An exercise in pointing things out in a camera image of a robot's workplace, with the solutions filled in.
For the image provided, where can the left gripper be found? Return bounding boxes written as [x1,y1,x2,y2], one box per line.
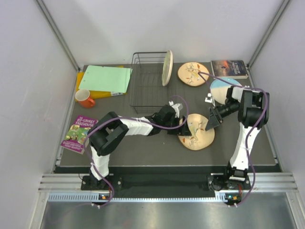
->
[162,115,191,136]

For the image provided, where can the yellow folder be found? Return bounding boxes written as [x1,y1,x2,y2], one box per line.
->
[75,72,126,99]

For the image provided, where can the green paper folder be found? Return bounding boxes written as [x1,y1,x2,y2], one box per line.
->
[79,65,132,93]

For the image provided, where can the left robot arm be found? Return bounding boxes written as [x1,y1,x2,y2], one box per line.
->
[88,101,192,189]

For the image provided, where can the bird plate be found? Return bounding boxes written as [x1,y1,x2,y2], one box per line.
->
[178,62,209,87]
[178,114,215,151]

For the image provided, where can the grey slotted cable duct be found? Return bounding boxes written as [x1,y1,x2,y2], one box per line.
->
[47,192,241,203]

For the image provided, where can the purple treehouse book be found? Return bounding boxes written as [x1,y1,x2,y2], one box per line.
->
[61,115,98,154]

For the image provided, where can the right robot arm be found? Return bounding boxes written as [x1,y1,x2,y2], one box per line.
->
[205,86,269,189]

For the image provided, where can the black wire dish rack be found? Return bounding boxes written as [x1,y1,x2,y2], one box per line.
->
[128,51,177,114]

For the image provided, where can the orange mug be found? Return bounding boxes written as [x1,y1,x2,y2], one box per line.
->
[75,89,95,108]

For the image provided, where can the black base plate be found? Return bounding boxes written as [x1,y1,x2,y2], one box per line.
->
[81,173,251,191]

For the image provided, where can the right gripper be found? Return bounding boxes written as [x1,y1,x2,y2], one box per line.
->
[204,100,239,131]

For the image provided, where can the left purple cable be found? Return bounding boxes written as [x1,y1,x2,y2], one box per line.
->
[82,95,190,208]

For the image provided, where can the aluminium front rail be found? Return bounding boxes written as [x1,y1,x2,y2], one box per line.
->
[38,173,297,192]

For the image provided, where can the dark paperback book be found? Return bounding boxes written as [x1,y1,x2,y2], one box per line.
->
[211,60,249,79]

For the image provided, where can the blue and white plate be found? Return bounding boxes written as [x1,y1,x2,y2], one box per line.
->
[210,79,231,104]

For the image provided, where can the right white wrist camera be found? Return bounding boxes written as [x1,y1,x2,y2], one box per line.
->
[205,93,215,107]

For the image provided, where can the cream plate with sprig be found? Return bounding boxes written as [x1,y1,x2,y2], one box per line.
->
[162,50,173,86]

